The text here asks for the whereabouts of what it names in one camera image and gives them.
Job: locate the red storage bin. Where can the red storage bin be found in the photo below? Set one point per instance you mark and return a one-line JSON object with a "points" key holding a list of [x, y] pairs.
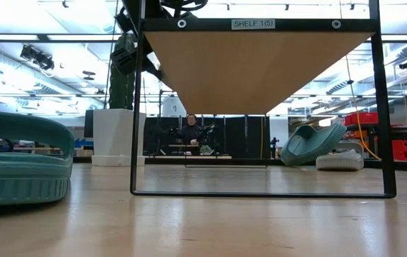
{"points": [[362, 119]]}

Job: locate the wooden shelf with black frame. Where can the wooden shelf with black frame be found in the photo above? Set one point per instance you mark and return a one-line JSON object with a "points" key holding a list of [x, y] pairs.
{"points": [[253, 71]]}

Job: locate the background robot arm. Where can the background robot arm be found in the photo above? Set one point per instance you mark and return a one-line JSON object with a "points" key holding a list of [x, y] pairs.
{"points": [[207, 137]]}

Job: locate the black aluminium table frame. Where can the black aluminium table frame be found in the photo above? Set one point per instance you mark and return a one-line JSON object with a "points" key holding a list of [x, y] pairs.
{"points": [[403, 165]]}

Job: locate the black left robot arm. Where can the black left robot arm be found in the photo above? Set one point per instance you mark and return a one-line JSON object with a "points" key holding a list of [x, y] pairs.
{"points": [[168, 9]]}

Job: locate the black partition panels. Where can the black partition panels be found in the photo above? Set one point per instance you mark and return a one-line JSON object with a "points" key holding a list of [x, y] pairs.
{"points": [[239, 137]]}

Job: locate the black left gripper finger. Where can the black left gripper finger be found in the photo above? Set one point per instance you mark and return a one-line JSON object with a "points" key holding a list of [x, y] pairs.
{"points": [[157, 74]]}

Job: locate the green rubber slide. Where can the green rubber slide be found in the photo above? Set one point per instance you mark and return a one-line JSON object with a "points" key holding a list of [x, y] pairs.
{"points": [[307, 146], [21, 178]]}

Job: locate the person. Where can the person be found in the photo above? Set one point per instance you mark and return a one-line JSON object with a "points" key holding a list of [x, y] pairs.
{"points": [[191, 133]]}

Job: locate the green cactus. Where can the green cactus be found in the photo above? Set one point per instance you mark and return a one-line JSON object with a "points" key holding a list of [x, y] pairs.
{"points": [[121, 89]]}

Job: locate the black ceiling spotlights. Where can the black ceiling spotlights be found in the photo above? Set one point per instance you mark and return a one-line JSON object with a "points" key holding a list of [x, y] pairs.
{"points": [[37, 57]]}

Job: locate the black tripod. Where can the black tripod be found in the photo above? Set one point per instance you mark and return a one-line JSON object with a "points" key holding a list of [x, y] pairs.
{"points": [[274, 146]]}

